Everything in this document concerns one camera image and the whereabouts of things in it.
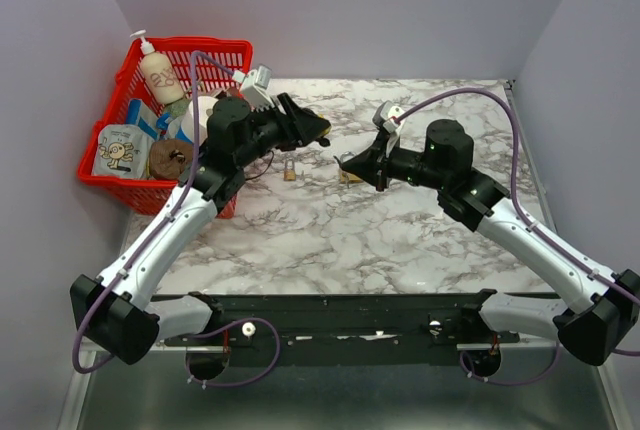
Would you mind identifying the brown round item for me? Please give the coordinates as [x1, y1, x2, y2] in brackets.
[147, 139, 194, 181]

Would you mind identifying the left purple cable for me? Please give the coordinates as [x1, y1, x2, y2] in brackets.
[72, 50, 249, 375]

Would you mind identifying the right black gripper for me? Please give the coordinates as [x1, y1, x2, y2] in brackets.
[342, 130, 448, 192]

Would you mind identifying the blue white package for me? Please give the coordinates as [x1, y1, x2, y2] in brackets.
[125, 98, 166, 140]

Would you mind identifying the small brass padlock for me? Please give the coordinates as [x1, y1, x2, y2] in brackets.
[283, 159, 297, 182]

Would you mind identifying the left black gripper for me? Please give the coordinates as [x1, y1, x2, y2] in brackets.
[236, 93, 332, 169]

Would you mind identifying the yellow black padlock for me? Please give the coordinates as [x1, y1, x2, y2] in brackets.
[300, 115, 331, 139]

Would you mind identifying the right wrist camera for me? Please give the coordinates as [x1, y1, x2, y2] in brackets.
[372, 101, 404, 155]

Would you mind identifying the cream pump lotion bottle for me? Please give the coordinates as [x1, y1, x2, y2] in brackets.
[130, 30, 184, 105]

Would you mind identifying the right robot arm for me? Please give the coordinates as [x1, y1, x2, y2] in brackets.
[340, 119, 639, 366]

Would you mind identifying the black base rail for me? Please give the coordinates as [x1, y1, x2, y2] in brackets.
[165, 290, 522, 368]

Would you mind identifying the large brass padlock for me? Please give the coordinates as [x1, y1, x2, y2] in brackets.
[333, 150, 364, 186]

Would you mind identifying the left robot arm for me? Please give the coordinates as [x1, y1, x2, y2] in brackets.
[70, 93, 331, 365]

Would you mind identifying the red plastic basket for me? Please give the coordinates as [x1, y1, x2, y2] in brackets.
[77, 36, 253, 215]

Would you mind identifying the grey cartoon pouch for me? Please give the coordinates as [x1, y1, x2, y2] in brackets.
[92, 124, 154, 180]

